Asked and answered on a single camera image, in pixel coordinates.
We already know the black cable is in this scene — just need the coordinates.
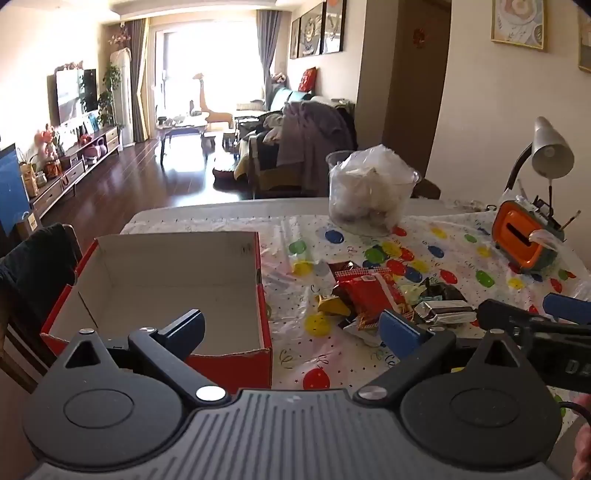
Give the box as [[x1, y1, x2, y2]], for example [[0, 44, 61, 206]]
[[556, 401, 590, 425]]

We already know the balloon print tablecloth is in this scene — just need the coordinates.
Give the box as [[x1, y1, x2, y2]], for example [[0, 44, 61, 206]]
[[121, 210, 591, 418]]

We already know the dark sofa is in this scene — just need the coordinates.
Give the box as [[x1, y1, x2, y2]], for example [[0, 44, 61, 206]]
[[235, 88, 356, 199]]

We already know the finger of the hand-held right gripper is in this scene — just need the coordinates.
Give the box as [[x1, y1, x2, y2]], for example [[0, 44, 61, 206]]
[[477, 299, 555, 343], [542, 293, 591, 325]]

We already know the gold framed wall picture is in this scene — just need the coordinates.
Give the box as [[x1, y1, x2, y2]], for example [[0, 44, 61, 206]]
[[491, 0, 546, 51], [578, 9, 591, 72]]

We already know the grey blanket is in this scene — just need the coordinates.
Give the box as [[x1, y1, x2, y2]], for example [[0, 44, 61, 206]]
[[277, 99, 354, 195]]

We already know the wooden chair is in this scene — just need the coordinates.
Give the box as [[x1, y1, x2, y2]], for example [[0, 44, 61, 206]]
[[0, 295, 52, 394]]

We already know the red snack packet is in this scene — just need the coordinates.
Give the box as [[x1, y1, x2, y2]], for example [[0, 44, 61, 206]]
[[333, 271, 414, 330]]

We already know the dark cloth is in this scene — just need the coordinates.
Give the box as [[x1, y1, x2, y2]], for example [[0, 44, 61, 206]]
[[0, 224, 80, 324]]

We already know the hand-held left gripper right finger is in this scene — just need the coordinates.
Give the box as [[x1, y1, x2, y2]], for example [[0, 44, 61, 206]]
[[353, 310, 525, 405]]

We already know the giraffe figure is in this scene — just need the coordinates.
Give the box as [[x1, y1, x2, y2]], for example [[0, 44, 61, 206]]
[[193, 72, 232, 132]]

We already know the yellow snack packet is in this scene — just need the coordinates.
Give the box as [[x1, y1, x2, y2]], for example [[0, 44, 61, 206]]
[[315, 293, 354, 319]]

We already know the wooden TV cabinet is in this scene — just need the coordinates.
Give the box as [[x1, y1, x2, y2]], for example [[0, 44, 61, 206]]
[[28, 126, 123, 220]]

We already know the silver black snack packet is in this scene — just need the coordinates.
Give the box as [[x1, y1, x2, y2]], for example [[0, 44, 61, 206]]
[[413, 300, 476, 326]]

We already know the orange green box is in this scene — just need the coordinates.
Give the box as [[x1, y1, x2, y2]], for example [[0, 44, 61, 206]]
[[491, 199, 566, 273]]

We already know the blue board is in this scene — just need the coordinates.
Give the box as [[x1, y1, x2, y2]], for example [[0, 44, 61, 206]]
[[0, 143, 31, 236]]

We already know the red cardboard box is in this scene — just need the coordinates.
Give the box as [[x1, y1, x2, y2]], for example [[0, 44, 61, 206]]
[[41, 231, 274, 394]]

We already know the person's right forearm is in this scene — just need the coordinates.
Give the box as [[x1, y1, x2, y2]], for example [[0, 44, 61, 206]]
[[573, 392, 591, 480]]

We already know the television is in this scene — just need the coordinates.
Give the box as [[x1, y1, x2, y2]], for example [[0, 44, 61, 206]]
[[47, 68, 99, 126]]

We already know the coffee table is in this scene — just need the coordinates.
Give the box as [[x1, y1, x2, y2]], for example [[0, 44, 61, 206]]
[[157, 113, 208, 164]]

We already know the brown wooden door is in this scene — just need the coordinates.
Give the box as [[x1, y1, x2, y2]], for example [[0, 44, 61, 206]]
[[382, 0, 451, 185]]

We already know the clear plastic sleeve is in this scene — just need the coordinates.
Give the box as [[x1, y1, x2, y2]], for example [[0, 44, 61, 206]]
[[279, 217, 319, 278]]

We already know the crumpled white plastic bag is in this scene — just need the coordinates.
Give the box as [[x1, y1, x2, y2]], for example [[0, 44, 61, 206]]
[[332, 144, 416, 232]]

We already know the pink toy figure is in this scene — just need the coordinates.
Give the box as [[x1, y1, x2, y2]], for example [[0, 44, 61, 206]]
[[37, 127, 58, 160]]

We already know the grey desk lamp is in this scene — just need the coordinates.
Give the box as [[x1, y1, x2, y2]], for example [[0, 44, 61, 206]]
[[505, 116, 574, 217]]

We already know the yellow box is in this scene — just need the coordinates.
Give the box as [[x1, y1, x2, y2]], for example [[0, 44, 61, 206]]
[[21, 164, 40, 197]]

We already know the white standing air conditioner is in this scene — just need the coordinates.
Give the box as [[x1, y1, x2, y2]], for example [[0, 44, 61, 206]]
[[111, 50, 136, 146]]

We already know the potted plant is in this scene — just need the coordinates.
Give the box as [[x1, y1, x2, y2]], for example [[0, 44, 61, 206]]
[[97, 65, 122, 127]]

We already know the clear plastic container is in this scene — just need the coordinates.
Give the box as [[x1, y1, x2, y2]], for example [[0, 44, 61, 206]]
[[326, 150, 423, 238]]

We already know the grey curtain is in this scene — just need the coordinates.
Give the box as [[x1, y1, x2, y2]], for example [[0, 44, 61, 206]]
[[128, 18, 151, 144], [256, 9, 282, 100]]

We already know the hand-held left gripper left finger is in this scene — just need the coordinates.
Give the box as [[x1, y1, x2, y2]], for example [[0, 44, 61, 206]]
[[60, 308, 229, 408]]

